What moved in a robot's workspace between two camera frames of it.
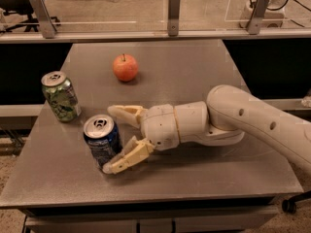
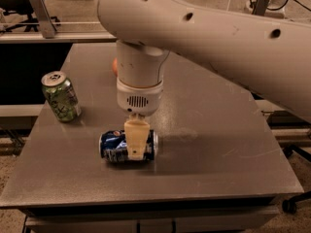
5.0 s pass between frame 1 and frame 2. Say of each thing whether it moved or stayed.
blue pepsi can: moved
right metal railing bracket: stayed
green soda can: stayed
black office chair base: stayed
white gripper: moved
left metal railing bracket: stayed
